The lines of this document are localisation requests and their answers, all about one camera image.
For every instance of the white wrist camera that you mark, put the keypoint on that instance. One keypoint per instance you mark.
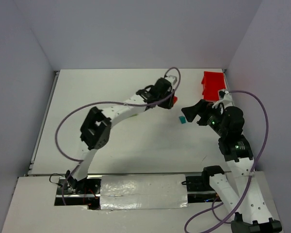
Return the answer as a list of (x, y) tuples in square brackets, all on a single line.
[(225, 99), (172, 79)]

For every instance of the teal wedge wood block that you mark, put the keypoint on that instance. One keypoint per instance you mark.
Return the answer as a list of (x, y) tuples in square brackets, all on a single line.
[(182, 119)]

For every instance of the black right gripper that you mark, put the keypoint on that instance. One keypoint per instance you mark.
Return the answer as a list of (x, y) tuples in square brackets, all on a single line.
[(203, 114)]

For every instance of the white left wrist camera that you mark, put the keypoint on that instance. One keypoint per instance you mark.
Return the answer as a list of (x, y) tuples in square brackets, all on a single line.
[(172, 79)]

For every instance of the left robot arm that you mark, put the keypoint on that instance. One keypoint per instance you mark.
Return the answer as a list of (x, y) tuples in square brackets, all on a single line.
[(96, 128)]

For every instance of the red plastic bin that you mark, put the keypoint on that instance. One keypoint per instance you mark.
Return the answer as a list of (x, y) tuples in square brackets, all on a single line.
[(212, 82)]

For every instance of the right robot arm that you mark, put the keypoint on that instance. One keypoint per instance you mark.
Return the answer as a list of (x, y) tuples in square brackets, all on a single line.
[(249, 212)]

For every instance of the orange arch wood block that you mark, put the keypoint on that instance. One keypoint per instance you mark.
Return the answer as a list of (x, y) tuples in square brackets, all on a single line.
[(174, 100)]

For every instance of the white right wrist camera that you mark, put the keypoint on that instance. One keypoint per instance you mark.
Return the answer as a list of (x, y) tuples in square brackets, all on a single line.
[(225, 99)]

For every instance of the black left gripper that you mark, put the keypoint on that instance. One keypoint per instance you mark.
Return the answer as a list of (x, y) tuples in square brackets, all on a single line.
[(167, 102)]

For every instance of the silver tape sheet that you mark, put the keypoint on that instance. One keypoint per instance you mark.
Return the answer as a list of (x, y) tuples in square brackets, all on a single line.
[(134, 192)]

